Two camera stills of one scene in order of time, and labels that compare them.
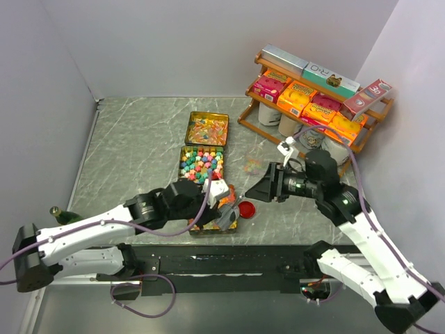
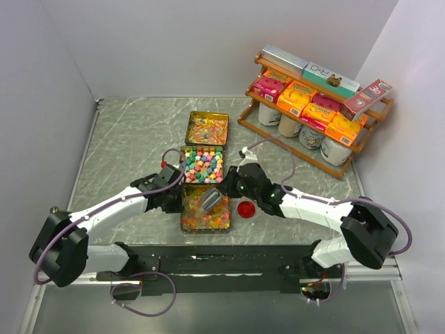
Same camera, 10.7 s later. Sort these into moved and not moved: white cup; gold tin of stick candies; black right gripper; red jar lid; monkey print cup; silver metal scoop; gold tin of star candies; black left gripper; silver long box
Moved: black left gripper; black right gripper; silver metal scoop
Not moved: white cup; gold tin of star candies; gold tin of stick candies; silver long box; monkey print cup; red jar lid
